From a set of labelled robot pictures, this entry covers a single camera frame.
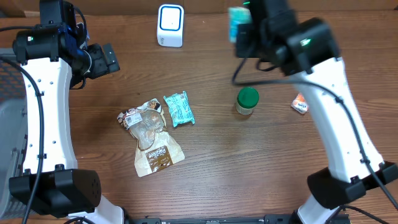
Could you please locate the teal tissue pack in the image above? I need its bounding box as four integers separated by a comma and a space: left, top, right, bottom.
228, 7, 251, 43

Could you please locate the green lid jar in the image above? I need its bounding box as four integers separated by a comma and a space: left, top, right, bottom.
235, 86, 259, 115

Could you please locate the orange snack packet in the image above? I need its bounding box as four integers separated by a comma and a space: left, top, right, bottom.
291, 93, 308, 114

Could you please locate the light green snack bag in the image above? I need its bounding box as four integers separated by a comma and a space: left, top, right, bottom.
164, 91, 195, 128

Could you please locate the brown pancake snack bag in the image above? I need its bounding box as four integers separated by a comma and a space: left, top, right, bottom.
117, 98, 185, 177

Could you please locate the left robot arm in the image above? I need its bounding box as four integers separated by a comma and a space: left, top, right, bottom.
9, 0, 127, 223

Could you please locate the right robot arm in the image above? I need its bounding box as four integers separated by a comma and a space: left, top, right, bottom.
236, 0, 397, 223

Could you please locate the white barcode scanner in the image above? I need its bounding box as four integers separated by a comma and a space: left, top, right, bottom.
157, 4, 185, 48

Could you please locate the grey plastic mesh basket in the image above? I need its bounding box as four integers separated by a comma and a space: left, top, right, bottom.
1, 62, 27, 220

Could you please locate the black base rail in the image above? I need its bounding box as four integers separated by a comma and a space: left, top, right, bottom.
130, 213, 352, 224

